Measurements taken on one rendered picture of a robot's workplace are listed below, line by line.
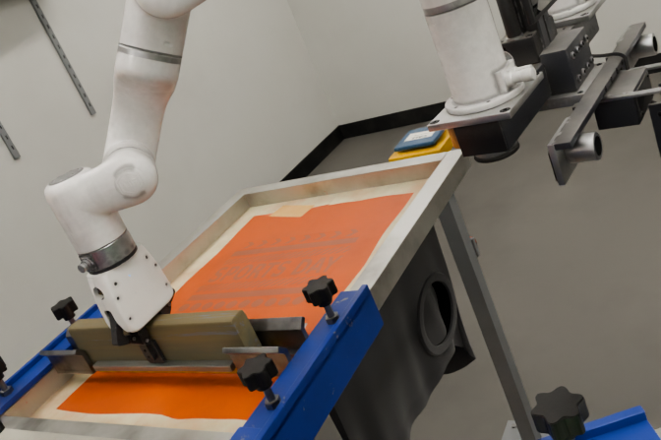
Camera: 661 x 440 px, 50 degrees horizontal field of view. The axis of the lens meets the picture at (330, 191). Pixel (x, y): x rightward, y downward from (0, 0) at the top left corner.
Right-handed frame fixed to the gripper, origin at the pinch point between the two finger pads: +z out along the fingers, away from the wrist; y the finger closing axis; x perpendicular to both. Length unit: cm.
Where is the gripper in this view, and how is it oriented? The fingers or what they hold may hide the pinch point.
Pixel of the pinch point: (160, 343)
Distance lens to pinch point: 111.4
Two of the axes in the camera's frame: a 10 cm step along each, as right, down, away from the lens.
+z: 3.7, 8.7, 3.4
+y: 4.4, -4.8, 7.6
